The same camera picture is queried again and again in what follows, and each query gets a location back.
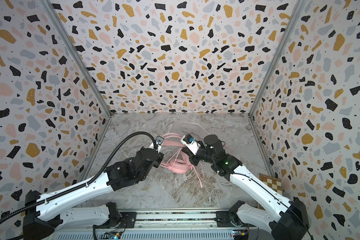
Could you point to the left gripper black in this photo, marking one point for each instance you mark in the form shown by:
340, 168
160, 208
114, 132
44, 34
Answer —
159, 160

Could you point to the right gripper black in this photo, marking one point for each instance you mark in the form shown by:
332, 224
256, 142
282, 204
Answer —
195, 157

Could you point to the pink headphones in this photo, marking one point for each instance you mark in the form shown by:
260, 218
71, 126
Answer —
179, 163

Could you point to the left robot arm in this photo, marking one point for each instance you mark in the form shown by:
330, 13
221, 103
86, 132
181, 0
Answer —
57, 210

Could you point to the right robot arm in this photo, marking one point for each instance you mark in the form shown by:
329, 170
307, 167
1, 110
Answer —
282, 218

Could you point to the wooden chessboard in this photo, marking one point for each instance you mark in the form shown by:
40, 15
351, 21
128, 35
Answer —
271, 182

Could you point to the left circuit board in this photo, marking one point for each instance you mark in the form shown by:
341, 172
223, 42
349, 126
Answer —
113, 235

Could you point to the circuit board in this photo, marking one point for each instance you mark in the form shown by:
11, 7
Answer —
113, 235
241, 235

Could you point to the right circuit board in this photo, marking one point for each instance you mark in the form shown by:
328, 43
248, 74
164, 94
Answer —
241, 235

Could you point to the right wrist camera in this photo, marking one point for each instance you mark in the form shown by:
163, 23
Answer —
190, 142

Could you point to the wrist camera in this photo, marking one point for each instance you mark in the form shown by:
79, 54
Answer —
190, 142
159, 140

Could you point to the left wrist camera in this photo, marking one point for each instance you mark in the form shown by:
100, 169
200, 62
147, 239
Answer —
159, 140

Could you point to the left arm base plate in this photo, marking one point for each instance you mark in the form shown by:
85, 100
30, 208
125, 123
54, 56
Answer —
123, 220

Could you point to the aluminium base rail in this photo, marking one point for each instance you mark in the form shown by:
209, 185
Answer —
173, 219

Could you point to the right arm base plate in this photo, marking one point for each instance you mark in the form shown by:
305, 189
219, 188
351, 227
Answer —
227, 219

